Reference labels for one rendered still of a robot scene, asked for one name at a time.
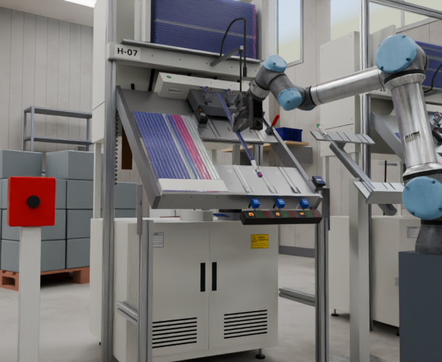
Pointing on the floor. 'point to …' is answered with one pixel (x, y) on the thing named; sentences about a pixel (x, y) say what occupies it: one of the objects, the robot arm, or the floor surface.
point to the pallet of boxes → (83, 177)
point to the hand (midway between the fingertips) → (237, 131)
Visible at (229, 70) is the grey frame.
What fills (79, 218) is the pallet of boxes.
